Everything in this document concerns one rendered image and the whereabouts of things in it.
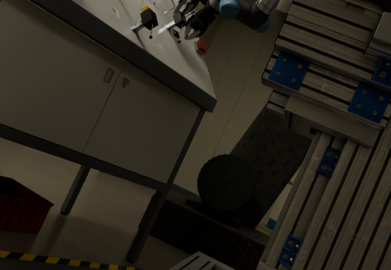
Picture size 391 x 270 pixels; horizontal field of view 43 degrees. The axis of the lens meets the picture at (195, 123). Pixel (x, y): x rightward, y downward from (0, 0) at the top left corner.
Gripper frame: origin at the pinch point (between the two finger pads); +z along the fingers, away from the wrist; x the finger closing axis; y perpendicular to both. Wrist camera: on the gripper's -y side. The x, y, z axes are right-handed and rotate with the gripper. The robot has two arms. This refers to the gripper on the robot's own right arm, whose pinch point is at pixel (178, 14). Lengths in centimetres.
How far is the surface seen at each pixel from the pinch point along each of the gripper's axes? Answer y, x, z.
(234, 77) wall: 309, -436, 16
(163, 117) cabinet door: -28.1, -7.0, 38.3
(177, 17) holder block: -3.3, 2.1, 1.3
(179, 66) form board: -19.9, -2.5, 16.9
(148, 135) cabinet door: -32, -4, 48
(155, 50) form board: -21.0, 14.9, 17.4
